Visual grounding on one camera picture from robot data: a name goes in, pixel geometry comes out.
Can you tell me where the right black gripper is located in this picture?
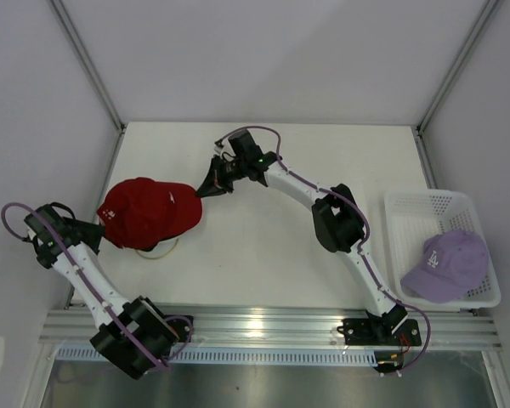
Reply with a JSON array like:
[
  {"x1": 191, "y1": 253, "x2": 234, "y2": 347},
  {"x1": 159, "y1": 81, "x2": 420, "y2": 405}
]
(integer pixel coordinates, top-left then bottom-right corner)
[{"x1": 198, "y1": 155, "x2": 247, "y2": 200}]

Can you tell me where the red baseball cap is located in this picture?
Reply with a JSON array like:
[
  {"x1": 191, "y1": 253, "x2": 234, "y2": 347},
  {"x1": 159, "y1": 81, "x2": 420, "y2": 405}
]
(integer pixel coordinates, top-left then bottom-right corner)
[{"x1": 97, "y1": 177, "x2": 203, "y2": 252}]

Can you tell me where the gold wire hat stand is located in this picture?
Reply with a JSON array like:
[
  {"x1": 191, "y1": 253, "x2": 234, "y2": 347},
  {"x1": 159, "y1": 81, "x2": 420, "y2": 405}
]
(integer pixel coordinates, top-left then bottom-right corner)
[{"x1": 134, "y1": 237, "x2": 179, "y2": 261}]

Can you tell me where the purple LA baseball cap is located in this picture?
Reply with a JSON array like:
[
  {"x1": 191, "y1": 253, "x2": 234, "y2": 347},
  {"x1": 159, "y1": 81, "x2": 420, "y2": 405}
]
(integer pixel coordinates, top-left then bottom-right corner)
[{"x1": 400, "y1": 229, "x2": 490, "y2": 303}]

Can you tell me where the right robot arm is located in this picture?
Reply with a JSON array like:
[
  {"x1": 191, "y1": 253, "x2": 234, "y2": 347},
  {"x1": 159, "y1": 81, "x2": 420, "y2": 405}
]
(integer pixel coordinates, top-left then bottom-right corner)
[{"x1": 195, "y1": 126, "x2": 408, "y2": 344}]

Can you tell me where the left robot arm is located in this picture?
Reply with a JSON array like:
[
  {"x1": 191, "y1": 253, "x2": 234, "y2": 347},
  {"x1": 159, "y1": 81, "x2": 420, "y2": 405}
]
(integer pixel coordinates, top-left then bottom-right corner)
[{"x1": 25, "y1": 205, "x2": 180, "y2": 380}]

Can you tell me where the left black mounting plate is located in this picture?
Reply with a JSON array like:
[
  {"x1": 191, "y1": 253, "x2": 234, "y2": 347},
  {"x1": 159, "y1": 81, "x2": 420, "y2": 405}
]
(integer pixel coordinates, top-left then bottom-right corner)
[{"x1": 165, "y1": 315, "x2": 195, "y2": 343}]

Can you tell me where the black mounting plate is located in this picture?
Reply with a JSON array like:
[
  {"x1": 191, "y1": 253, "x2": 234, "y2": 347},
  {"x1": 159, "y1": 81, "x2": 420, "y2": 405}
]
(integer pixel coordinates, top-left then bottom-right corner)
[
  {"x1": 337, "y1": 318, "x2": 422, "y2": 347},
  {"x1": 165, "y1": 315, "x2": 195, "y2": 343}
]

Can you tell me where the white plastic basket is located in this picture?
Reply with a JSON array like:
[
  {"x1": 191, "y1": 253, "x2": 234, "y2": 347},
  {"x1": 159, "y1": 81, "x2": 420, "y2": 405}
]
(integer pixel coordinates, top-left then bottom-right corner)
[{"x1": 384, "y1": 190, "x2": 502, "y2": 310}]

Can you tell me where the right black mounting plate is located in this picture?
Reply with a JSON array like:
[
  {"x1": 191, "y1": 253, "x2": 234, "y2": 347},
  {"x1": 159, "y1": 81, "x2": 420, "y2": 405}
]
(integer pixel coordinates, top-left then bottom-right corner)
[{"x1": 337, "y1": 318, "x2": 422, "y2": 347}]

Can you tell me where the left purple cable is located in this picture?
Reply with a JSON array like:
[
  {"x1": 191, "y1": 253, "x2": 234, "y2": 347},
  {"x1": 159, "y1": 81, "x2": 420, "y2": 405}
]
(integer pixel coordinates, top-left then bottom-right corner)
[{"x1": 2, "y1": 202, "x2": 195, "y2": 373}]

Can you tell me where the white slotted cable duct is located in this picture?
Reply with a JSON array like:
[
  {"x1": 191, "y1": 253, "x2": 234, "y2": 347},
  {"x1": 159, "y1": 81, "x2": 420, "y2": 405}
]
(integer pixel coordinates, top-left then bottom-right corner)
[{"x1": 57, "y1": 348, "x2": 403, "y2": 366}]

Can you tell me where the left aluminium frame post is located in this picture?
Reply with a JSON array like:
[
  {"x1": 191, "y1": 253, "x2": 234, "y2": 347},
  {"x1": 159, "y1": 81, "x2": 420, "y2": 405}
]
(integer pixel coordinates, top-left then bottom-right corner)
[{"x1": 47, "y1": 0, "x2": 126, "y2": 133}]

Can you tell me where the aluminium frame post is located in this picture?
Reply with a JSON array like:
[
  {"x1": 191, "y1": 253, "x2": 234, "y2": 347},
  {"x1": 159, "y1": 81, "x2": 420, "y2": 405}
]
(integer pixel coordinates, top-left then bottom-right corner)
[
  {"x1": 47, "y1": 0, "x2": 126, "y2": 133},
  {"x1": 416, "y1": 0, "x2": 507, "y2": 131}
]

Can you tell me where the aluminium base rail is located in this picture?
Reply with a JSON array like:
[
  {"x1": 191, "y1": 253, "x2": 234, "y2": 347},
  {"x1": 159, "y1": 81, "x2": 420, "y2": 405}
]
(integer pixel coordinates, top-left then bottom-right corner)
[{"x1": 39, "y1": 303, "x2": 502, "y2": 351}]

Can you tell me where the right aluminium frame post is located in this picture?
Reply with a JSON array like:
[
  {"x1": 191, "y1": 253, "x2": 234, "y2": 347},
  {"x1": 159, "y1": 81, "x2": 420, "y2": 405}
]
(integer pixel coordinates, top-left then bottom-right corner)
[{"x1": 416, "y1": 0, "x2": 507, "y2": 131}]

